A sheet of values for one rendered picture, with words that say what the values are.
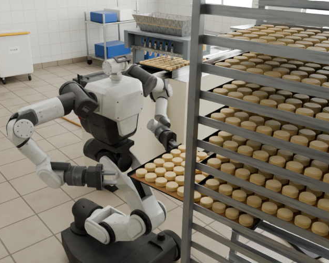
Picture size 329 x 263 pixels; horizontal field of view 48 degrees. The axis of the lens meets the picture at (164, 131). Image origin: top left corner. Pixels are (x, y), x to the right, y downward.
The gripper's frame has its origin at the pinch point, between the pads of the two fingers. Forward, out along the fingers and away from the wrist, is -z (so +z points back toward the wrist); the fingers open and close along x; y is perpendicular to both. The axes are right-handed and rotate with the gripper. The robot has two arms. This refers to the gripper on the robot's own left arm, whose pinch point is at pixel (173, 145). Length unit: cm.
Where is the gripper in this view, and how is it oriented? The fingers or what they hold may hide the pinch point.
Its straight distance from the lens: 188.8
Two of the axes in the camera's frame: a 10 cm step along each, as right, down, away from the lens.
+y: 9.3, -1.3, 3.3
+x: 0.2, -9.1, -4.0
